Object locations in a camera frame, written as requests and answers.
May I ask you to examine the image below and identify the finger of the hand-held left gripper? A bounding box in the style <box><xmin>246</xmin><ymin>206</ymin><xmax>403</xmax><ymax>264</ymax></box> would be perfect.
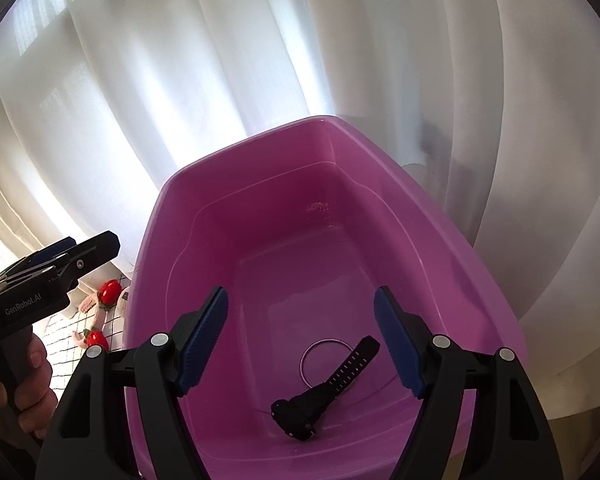
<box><xmin>28</xmin><ymin>230</ymin><xmax>121</xmax><ymax>291</ymax></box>

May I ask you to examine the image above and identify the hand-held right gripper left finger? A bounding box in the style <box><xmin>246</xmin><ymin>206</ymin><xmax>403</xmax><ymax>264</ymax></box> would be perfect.
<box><xmin>38</xmin><ymin>286</ymin><xmax>229</xmax><ymax>480</ymax></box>

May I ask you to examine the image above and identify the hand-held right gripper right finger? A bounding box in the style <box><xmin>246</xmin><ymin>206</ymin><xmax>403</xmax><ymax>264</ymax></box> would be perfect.
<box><xmin>373</xmin><ymin>285</ymin><xmax>565</xmax><ymax>480</ymax></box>

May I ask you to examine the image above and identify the silver bangle bracelet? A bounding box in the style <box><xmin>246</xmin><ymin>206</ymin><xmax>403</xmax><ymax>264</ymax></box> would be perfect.
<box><xmin>300</xmin><ymin>339</ymin><xmax>353</xmax><ymax>389</ymax></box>

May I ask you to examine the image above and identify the black wrist watch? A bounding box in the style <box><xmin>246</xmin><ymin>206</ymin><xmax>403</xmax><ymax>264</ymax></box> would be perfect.
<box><xmin>270</xmin><ymin>335</ymin><xmax>381</xmax><ymax>442</ymax></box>

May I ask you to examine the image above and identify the pink plastic bin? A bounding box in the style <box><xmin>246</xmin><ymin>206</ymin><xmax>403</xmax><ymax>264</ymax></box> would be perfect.
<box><xmin>122</xmin><ymin>115</ymin><xmax>525</xmax><ymax>480</ymax></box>

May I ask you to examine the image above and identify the person's left hand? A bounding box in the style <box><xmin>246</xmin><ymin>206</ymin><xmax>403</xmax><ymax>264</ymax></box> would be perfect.
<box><xmin>0</xmin><ymin>332</ymin><xmax>59</xmax><ymax>443</ymax></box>

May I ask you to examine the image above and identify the strawberry plush toy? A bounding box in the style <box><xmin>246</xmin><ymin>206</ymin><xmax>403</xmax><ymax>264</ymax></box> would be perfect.
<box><xmin>72</xmin><ymin>329</ymin><xmax>110</xmax><ymax>352</ymax></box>
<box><xmin>78</xmin><ymin>279</ymin><xmax>133</xmax><ymax>328</ymax></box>

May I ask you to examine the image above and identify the white grid tablecloth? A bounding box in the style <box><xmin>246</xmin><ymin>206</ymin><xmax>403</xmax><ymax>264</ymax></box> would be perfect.
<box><xmin>39</xmin><ymin>272</ymin><xmax>132</xmax><ymax>406</ymax></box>

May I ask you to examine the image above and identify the white sheer curtain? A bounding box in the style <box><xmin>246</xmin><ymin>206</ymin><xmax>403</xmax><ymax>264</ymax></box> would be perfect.
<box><xmin>0</xmin><ymin>0</ymin><xmax>600</xmax><ymax>421</ymax></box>

